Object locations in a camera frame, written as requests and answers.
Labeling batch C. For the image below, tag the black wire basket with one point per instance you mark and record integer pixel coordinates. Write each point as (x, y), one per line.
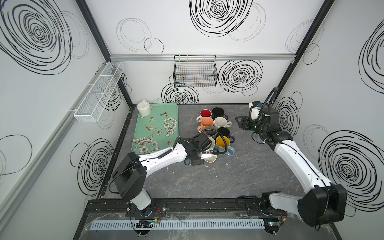
(195, 70)

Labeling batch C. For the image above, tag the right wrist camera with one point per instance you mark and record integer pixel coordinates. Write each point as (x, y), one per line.
(255, 108)

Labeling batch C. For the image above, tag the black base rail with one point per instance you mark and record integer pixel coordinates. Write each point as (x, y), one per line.
(251, 205)

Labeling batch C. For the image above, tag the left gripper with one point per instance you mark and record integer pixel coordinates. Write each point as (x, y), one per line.
(196, 156)

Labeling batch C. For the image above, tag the small grey mug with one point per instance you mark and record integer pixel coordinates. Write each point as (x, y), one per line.
(209, 158)

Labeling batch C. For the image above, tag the beige mug white handle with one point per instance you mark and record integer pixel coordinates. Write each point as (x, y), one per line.
(221, 122)

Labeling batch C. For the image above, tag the pink mug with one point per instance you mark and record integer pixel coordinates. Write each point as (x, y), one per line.
(213, 143)

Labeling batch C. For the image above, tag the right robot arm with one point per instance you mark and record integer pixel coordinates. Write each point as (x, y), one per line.
(323, 202)

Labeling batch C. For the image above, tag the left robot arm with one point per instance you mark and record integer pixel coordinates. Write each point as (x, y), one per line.
(131, 174)

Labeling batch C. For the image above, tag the blue butterfly mug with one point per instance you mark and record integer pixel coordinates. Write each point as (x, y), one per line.
(223, 143)

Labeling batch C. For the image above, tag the white mug red inside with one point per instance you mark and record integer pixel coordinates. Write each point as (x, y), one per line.
(204, 114)

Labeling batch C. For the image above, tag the white slotted cable duct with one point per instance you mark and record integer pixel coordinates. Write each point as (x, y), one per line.
(213, 224)

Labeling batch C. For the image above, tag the white wire shelf basket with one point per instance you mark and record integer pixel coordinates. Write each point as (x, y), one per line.
(97, 97)

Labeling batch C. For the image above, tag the green floral tray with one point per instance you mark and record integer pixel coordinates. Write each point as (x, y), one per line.
(158, 130)

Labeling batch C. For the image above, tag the beige and salmon mug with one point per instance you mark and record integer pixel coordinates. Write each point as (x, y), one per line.
(204, 123)

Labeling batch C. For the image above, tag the white ribbed mug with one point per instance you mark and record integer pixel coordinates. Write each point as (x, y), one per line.
(144, 108)

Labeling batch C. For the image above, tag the tall grey mug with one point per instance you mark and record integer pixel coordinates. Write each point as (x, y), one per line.
(211, 131)

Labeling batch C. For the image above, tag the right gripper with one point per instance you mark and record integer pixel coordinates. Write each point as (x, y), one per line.
(244, 122)

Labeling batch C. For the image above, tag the black speckled mug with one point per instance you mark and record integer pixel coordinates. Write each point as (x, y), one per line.
(226, 133)

